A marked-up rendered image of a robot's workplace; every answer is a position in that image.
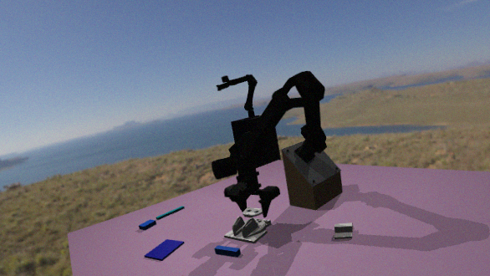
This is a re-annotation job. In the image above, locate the teal long thin bar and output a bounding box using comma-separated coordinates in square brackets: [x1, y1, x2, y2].
[156, 207, 185, 220]

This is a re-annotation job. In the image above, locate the small blue block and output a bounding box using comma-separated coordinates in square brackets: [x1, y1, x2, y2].
[139, 220, 156, 230]

